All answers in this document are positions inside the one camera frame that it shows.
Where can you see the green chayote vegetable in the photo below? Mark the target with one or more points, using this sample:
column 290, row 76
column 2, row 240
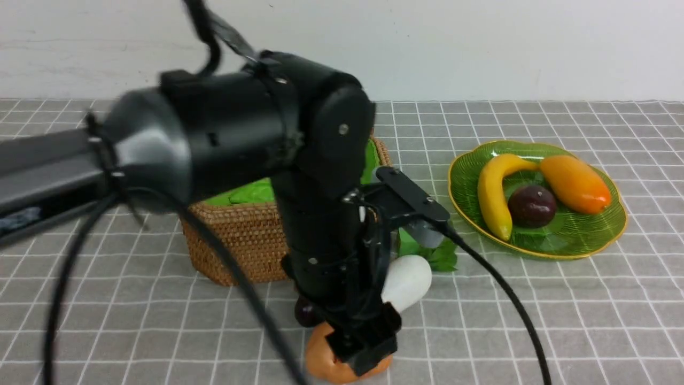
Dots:
column 258, row 192

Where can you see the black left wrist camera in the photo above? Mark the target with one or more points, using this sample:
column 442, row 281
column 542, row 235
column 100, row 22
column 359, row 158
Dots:
column 406, row 203

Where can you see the orange mango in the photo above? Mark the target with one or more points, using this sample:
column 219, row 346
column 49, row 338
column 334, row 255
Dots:
column 576, row 184

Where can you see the dark purple plum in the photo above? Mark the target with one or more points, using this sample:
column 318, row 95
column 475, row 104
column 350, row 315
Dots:
column 532, row 206

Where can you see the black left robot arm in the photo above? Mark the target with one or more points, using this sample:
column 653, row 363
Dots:
column 303, row 125

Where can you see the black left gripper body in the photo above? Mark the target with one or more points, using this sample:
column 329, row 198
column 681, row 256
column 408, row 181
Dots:
column 359, row 327

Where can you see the green foam cube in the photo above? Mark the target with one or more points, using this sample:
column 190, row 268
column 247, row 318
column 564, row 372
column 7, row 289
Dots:
column 407, row 245

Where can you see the brown potato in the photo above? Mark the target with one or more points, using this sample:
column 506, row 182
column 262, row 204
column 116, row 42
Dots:
column 321, row 363

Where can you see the dark purple eggplant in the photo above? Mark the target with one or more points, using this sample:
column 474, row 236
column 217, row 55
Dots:
column 305, row 314

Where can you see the yellow banana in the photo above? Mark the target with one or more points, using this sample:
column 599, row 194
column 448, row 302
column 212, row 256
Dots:
column 490, row 193

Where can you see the grey checked tablecloth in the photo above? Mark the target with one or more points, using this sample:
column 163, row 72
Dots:
column 139, row 313

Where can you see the green glass leaf plate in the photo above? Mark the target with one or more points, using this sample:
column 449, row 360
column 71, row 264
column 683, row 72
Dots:
column 571, row 235

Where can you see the white radish with leaves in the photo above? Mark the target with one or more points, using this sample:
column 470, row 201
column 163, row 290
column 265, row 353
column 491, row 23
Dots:
column 410, row 277

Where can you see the woven wicker basket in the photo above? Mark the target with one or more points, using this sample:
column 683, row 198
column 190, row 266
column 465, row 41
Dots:
column 253, row 233

